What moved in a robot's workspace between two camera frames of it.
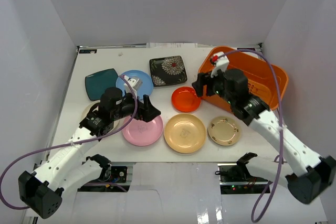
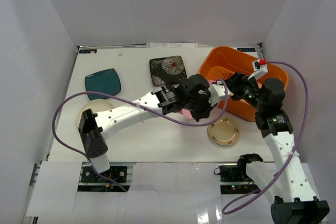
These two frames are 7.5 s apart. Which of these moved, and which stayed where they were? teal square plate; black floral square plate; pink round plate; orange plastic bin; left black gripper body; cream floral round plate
Moved: left black gripper body; pink round plate
Stayed: orange plastic bin; black floral square plate; cream floral round plate; teal square plate
